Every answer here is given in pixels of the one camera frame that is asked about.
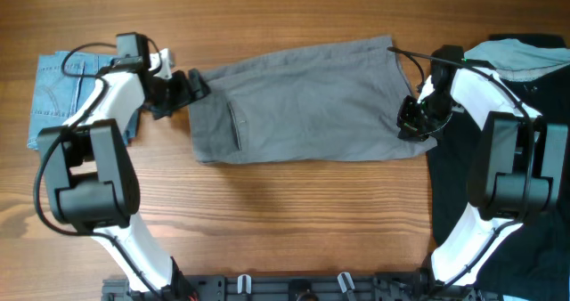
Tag folded light blue jeans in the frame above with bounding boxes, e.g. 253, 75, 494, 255
27, 51, 112, 151

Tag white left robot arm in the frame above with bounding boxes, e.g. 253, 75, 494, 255
33, 66, 210, 300

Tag grey shorts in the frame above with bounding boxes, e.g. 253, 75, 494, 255
189, 36, 436, 164

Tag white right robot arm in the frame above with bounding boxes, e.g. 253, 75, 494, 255
397, 59, 568, 296

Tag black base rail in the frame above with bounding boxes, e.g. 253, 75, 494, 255
101, 272, 436, 301

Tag light blue garment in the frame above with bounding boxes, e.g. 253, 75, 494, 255
464, 38, 569, 82

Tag black garment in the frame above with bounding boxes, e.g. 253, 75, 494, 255
427, 34, 569, 300

